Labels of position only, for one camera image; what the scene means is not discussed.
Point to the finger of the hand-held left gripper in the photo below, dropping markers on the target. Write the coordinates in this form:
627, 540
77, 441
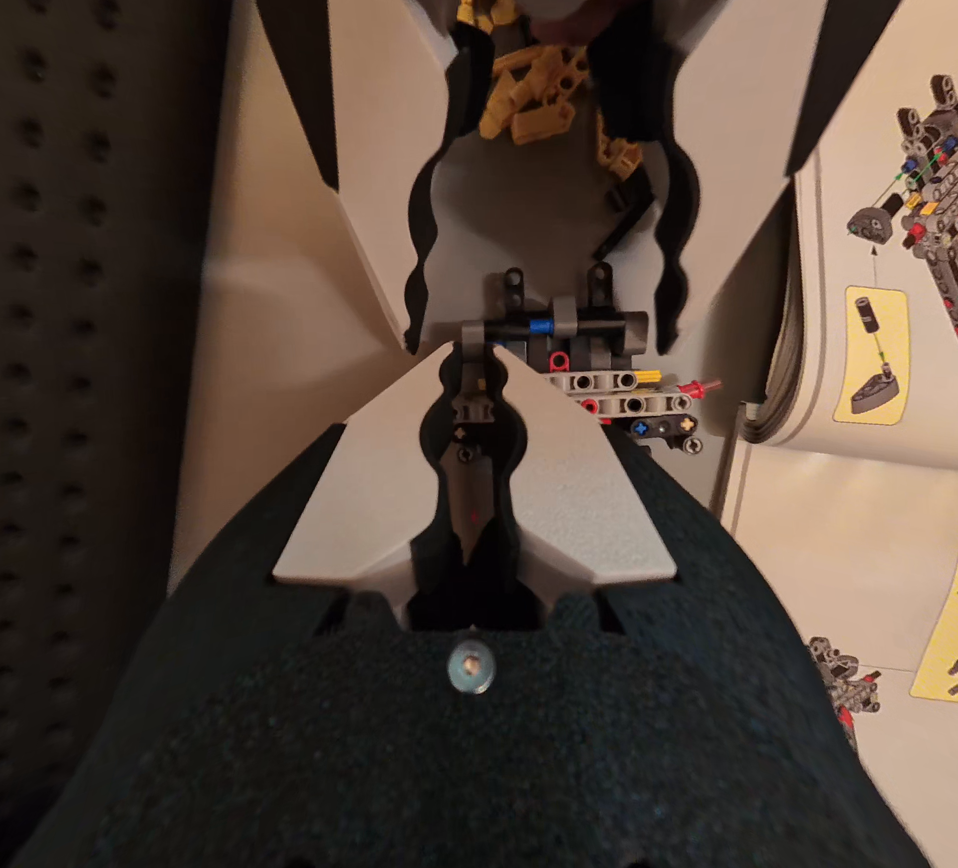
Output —
741, 97
374, 135

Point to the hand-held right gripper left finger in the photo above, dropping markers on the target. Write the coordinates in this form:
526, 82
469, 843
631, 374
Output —
359, 501

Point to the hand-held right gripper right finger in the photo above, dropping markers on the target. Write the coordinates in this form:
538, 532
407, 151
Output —
591, 501

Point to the grey lego car chassis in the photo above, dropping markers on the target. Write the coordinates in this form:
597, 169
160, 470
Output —
599, 381

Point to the grey lego piece with connector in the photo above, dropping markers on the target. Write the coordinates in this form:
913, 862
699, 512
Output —
473, 344

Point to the pile of yellow lego pieces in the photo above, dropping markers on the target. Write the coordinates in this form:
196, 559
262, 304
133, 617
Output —
539, 90

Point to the black lego axle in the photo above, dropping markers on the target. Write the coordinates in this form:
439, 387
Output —
625, 228

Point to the lego instruction booklet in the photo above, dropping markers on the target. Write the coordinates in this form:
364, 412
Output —
861, 509

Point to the person's left hand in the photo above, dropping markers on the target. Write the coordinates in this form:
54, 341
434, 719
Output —
591, 15

